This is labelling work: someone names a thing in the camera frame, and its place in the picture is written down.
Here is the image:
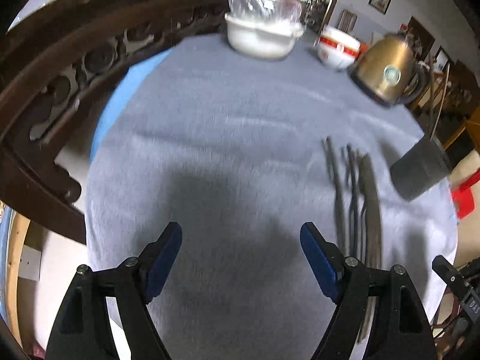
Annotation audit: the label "gold electric kettle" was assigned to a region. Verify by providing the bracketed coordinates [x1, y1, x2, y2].
[350, 33, 429, 107]

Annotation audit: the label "grey table cloth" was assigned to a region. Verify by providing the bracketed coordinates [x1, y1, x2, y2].
[85, 34, 457, 359]

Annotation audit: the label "dark chopstick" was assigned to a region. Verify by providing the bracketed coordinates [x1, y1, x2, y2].
[426, 53, 435, 141]
[429, 63, 451, 141]
[343, 144, 361, 258]
[355, 153, 383, 346]
[324, 136, 348, 254]

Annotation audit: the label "white ceramic pot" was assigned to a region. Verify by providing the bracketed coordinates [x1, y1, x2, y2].
[224, 13, 305, 60]

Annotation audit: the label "blue under cloth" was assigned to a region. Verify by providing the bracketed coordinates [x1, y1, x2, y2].
[89, 49, 172, 163]

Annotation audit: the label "dark carved wooden bench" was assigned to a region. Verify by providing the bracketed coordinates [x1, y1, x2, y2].
[1, 0, 229, 243]

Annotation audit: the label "red white stacked bowls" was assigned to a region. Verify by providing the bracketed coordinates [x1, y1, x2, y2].
[317, 25, 361, 70]

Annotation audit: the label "red plastic chair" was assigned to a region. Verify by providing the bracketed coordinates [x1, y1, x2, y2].
[451, 169, 480, 219]

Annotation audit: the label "clear plastic bag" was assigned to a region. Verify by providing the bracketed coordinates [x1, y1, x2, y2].
[228, 0, 302, 23]

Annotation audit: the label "framed wall picture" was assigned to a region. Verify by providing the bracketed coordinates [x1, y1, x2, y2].
[368, 0, 391, 15]

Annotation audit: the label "grey perforated utensil holder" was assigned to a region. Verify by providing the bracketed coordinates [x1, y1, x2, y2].
[390, 135, 452, 202]

